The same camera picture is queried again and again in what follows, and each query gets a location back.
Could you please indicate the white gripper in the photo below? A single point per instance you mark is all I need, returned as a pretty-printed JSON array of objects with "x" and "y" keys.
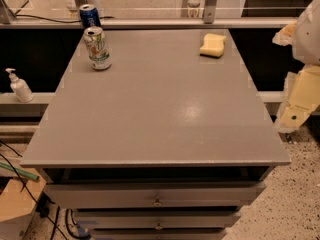
[{"x": 309, "y": 39}]

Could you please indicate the yellow sponge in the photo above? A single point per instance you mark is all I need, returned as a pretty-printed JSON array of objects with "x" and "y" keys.
[{"x": 213, "y": 45}]

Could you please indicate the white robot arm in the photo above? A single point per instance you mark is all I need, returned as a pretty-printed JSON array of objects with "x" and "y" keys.
[{"x": 306, "y": 41}]

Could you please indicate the white 7up can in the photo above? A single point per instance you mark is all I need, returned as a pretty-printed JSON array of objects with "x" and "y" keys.
[{"x": 97, "y": 47}]

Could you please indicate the blue soda can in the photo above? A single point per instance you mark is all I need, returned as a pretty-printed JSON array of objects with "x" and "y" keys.
[{"x": 89, "y": 15}]

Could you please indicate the top grey drawer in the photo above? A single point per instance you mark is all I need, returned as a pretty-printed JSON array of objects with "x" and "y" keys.
[{"x": 154, "y": 195}]

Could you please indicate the grey drawer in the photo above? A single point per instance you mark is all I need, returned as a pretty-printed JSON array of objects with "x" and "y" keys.
[
  {"x": 154, "y": 195},
  {"x": 164, "y": 234},
  {"x": 157, "y": 219}
]

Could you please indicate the grey drawer cabinet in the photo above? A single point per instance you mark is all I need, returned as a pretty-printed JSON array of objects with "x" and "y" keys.
[{"x": 162, "y": 113}]

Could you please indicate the middle grey drawer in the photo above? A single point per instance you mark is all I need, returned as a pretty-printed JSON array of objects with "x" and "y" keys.
[{"x": 157, "y": 219}]

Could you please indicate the bottom grey drawer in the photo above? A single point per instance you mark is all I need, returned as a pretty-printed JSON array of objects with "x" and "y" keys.
[{"x": 164, "y": 234}]

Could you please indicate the white pump bottle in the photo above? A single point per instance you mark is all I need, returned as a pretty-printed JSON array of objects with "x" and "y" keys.
[{"x": 19, "y": 87}]

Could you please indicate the green rod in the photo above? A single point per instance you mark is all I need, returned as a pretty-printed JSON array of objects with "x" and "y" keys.
[{"x": 20, "y": 172}]

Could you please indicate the cardboard box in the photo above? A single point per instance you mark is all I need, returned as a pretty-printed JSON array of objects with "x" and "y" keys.
[{"x": 17, "y": 208}]

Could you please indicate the metal frame post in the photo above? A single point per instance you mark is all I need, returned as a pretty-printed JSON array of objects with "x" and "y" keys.
[{"x": 209, "y": 11}]

